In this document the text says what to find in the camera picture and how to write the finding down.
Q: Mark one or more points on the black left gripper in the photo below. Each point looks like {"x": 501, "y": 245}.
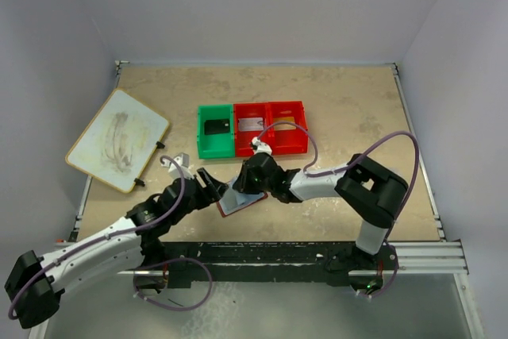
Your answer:
{"x": 215, "y": 189}

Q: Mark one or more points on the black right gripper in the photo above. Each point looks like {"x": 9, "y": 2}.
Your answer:
{"x": 244, "y": 184}

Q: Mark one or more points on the red leather card holder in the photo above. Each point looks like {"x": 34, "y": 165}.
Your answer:
{"x": 233, "y": 201}

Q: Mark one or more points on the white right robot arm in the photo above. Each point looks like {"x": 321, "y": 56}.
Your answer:
{"x": 376, "y": 193}

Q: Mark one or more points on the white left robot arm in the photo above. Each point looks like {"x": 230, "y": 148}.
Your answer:
{"x": 37, "y": 283}

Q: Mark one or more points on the orange card in red bin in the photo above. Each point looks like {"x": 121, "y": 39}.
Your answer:
{"x": 284, "y": 123}

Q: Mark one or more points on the outer red plastic bin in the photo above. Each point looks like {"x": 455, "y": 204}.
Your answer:
{"x": 288, "y": 142}

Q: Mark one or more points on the green plastic bin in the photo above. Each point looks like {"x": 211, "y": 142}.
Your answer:
{"x": 218, "y": 146}

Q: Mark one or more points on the yellow-framed whiteboard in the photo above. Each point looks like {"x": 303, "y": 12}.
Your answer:
{"x": 118, "y": 143}

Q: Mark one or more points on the aluminium table frame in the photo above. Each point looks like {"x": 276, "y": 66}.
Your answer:
{"x": 268, "y": 288}

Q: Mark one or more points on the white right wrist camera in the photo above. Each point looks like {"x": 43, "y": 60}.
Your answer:
{"x": 258, "y": 146}

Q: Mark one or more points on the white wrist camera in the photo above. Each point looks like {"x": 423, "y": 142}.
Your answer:
{"x": 178, "y": 166}
{"x": 258, "y": 146}

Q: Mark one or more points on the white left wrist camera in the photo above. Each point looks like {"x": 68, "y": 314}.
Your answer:
{"x": 178, "y": 166}

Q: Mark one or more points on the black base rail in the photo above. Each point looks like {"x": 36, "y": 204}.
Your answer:
{"x": 337, "y": 264}

